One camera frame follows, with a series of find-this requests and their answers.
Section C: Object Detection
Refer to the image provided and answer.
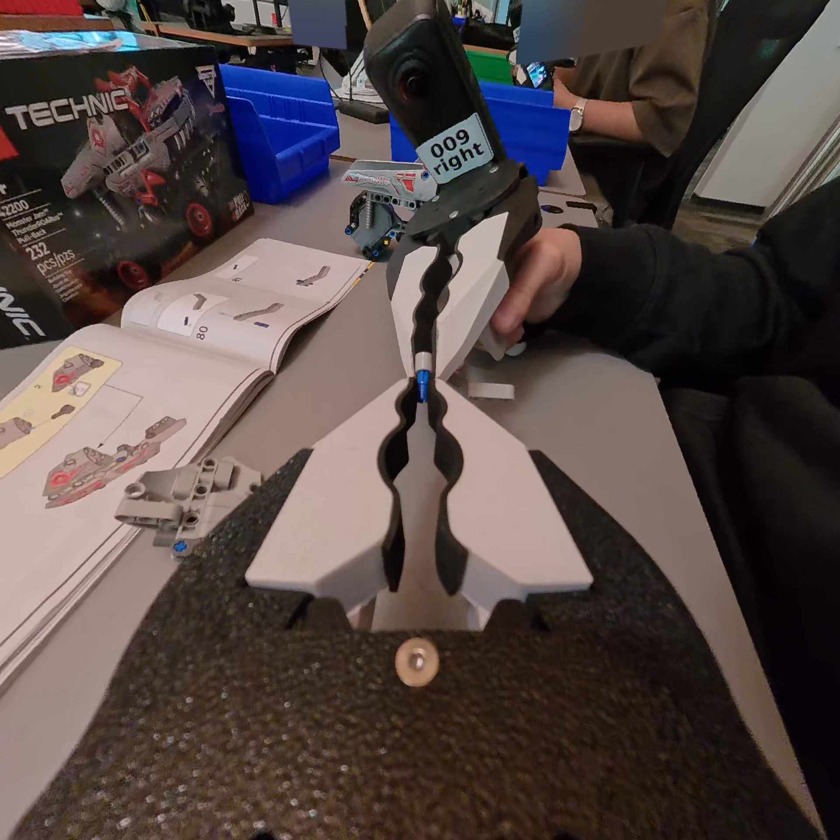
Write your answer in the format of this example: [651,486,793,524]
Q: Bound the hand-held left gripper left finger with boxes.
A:
[245,379,419,632]

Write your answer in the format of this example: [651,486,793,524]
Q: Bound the green storage bin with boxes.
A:
[461,47,517,86]

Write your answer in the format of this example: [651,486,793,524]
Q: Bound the grey desk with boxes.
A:
[0,190,824,840]

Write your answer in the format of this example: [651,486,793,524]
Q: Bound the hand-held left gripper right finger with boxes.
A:
[428,379,595,631]

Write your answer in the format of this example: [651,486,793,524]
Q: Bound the person's black hoodie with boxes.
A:
[656,367,840,828]

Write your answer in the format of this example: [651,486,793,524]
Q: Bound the black office chair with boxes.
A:
[591,0,831,227]

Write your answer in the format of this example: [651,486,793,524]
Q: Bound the part-built toy truck chassis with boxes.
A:
[341,163,448,261]

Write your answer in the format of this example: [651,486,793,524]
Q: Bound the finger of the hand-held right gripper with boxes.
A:
[387,241,460,376]
[432,211,511,383]

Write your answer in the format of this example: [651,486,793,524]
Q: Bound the clear plastic bag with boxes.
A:
[0,31,126,55]

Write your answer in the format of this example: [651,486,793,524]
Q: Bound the person's right hand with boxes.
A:
[491,226,585,361]

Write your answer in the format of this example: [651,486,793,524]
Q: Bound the open instruction booklet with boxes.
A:
[0,238,376,690]

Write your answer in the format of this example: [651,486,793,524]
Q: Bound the black toy set box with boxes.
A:
[0,31,256,350]

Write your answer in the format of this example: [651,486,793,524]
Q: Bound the white laptop stand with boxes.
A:
[341,49,389,101]

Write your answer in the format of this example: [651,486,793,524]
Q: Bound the blue storage bin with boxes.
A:
[220,63,342,206]
[389,80,572,193]

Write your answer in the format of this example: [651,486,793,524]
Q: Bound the grey toy brick assembly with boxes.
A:
[115,457,265,560]

